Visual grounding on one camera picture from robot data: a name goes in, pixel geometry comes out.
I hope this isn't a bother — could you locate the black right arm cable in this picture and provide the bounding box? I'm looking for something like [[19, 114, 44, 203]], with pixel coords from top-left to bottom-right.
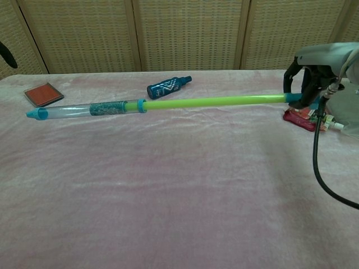
[[312, 82, 359, 210]]

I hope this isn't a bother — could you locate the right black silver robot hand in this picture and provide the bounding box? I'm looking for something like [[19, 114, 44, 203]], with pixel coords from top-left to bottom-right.
[[283, 41, 359, 110]]

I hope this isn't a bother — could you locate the clear syringe barrel blue tip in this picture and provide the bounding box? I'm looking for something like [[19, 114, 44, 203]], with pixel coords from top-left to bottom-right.
[[25, 98, 148, 122]]

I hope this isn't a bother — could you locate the red drink pouch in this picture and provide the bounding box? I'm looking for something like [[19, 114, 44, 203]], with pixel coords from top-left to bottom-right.
[[282, 108, 344, 132]]

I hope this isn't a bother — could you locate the pink tablecloth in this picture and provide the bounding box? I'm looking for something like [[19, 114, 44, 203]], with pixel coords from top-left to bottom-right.
[[0, 68, 359, 269]]

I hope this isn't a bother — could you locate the blue spray bottle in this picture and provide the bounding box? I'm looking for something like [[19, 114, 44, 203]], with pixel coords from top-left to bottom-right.
[[146, 75, 193, 100]]

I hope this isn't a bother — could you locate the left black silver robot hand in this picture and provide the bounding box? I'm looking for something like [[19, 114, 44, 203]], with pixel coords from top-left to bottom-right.
[[0, 41, 18, 69]]

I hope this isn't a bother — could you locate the red ink stamp pad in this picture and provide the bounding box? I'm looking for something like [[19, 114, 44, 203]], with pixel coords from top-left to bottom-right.
[[23, 82, 65, 108]]

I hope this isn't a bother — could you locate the woven bamboo screen panel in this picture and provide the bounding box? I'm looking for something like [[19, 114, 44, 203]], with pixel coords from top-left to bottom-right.
[[16, 0, 142, 74], [0, 0, 49, 81], [241, 0, 347, 71], [131, 0, 250, 72], [326, 0, 359, 47]]

